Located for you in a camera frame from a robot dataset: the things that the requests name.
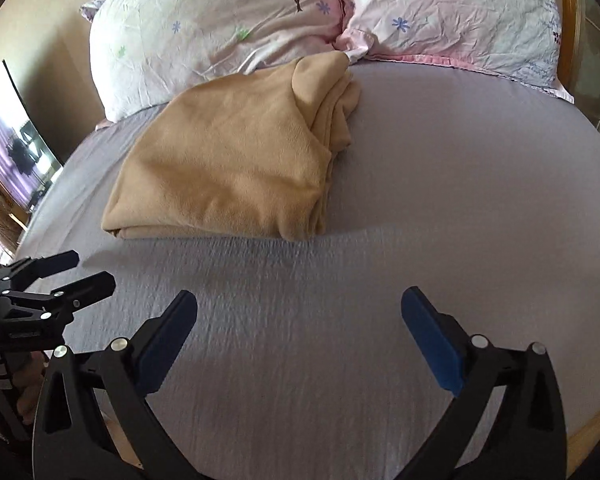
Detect tan garment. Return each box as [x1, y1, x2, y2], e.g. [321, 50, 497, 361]
[102, 52, 361, 242]

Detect person's left hand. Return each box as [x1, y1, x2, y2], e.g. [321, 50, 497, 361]
[12, 351, 47, 425]

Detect grey-lilac bed sheet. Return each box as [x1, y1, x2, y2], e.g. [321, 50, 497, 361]
[19, 63, 600, 479]

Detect left floral pillow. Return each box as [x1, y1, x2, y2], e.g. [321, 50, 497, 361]
[82, 0, 343, 122]

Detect wooden headboard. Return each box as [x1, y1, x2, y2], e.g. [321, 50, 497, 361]
[558, 0, 600, 134]

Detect right pink floral pillow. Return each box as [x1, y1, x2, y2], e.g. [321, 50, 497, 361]
[336, 0, 572, 101]

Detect wall television screen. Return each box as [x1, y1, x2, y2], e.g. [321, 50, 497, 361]
[0, 62, 62, 212]

